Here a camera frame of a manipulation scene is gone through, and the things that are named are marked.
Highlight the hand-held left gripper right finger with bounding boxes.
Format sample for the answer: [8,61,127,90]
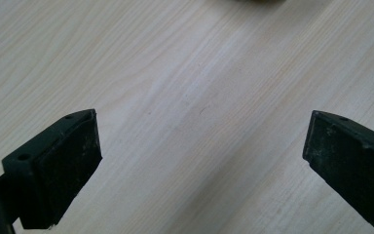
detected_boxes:
[302,109,374,232]

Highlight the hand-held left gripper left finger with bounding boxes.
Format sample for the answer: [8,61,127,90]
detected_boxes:
[0,108,103,230]

